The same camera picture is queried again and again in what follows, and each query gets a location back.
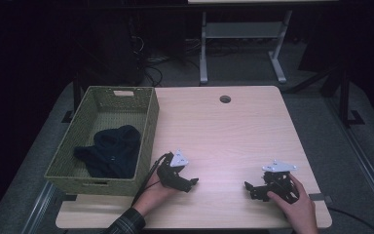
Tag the dark cloth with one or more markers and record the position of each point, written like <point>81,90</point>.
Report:
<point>113,152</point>

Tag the person's left hand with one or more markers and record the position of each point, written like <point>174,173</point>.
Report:
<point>152,198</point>

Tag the green woven basket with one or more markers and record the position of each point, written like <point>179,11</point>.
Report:
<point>78,130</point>

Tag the person's right hand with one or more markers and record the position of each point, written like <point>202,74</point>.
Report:
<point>300,214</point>

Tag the white metal stand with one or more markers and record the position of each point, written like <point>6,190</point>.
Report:
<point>240,30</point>

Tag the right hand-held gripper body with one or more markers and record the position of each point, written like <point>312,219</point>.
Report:
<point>280,182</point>

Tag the aluminium rail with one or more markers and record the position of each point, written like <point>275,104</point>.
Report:
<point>363,162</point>
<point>39,208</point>

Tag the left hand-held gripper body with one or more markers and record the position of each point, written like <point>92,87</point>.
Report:
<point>170,175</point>

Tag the grey tape strip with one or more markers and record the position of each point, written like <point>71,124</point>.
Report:
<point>319,197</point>

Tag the black metal stand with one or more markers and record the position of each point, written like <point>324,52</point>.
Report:
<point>344,97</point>

